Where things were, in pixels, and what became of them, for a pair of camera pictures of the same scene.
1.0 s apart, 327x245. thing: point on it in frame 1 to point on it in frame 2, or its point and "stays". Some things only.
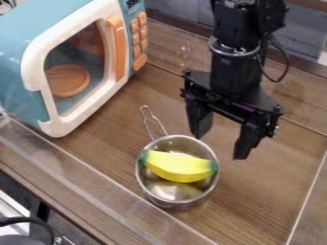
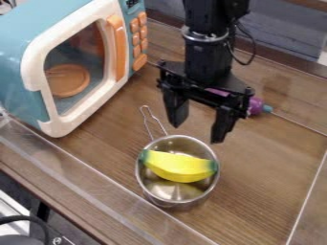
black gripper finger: x=248 y=140 to x=223 y=122
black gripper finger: x=199 y=118 to x=176 y=106
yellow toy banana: x=176 y=167 stays
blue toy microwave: x=69 y=53 stays
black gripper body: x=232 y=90 to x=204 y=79
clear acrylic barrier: x=99 y=199 stays
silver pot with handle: x=164 y=191 stays
